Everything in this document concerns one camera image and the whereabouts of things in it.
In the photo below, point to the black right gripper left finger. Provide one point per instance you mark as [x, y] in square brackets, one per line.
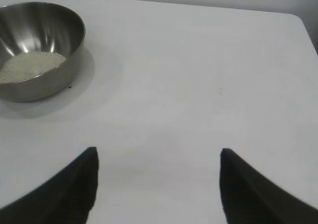
[62, 199]

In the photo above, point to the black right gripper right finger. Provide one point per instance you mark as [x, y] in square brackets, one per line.
[253, 201]

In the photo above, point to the white rice grains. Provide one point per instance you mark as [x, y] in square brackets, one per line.
[29, 66]

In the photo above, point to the stainless steel mixing bowl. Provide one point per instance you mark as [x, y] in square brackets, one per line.
[49, 22]

